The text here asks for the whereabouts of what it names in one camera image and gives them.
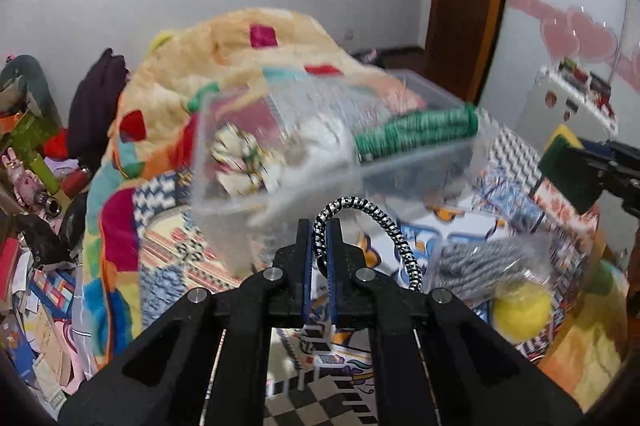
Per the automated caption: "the yellow soft ball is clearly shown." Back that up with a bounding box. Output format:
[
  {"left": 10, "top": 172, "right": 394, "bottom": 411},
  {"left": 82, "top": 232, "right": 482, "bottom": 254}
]
[{"left": 492, "top": 281, "right": 552, "bottom": 344}]

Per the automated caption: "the grey green plush pillow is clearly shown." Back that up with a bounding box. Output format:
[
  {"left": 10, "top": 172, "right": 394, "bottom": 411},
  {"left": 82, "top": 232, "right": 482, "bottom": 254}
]
[{"left": 1, "top": 54, "right": 61, "bottom": 124}]

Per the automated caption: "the dark purple garment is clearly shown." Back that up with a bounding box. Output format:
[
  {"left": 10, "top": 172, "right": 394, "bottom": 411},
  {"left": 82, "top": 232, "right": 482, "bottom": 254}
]
[{"left": 66, "top": 48, "right": 129, "bottom": 170}]

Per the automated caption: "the black white braided rope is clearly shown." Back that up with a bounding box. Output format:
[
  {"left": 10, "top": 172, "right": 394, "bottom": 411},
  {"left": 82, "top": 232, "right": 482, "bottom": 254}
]
[{"left": 311, "top": 195, "right": 424, "bottom": 294}]

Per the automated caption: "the yellow green sponge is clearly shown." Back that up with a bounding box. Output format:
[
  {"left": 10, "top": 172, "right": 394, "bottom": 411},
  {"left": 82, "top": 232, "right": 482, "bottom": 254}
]
[{"left": 538, "top": 124, "right": 602, "bottom": 215}]

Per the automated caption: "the pink rabbit plush toy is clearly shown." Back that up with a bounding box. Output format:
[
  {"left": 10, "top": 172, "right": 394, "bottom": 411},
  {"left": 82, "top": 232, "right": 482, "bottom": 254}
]
[{"left": 1, "top": 148, "right": 62, "bottom": 218}]

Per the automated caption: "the clear plastic storage box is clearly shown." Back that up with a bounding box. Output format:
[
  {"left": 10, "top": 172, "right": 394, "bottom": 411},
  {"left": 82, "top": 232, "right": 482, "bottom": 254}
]
[{"left": 191, "top": 68, "right": 497, "bottom": 277}]

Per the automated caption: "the green cardboard box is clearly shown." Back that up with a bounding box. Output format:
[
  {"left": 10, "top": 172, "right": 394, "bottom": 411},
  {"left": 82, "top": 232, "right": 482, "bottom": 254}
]
[{"left": 1, "top": 112, "right": 60, "bottom": 195}]

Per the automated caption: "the orange patchwork fleece blanket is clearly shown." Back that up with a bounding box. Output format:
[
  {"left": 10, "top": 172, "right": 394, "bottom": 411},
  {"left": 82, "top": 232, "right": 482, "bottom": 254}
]
[{"left": 81, "top": 8, "right": 426, "bottom": 367}]

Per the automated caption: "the floral fabric scrunchie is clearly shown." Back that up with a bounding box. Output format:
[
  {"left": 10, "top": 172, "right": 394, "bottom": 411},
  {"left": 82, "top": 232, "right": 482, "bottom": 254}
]
[{"left": 209, "top": 123, "right": 285, "bottom": 198}]

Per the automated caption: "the white cloth sock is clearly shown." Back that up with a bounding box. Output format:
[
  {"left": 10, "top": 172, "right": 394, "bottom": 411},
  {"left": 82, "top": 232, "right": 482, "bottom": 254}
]
[{"left": 248, "top": 114, "right": 361, "bottom": 228}]

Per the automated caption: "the white sliding wardrobe door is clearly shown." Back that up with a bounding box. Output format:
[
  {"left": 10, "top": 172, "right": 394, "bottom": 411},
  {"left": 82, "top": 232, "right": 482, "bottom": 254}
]
[{"left": 480, "top": 0, "right": 639, "bottom": 146}]

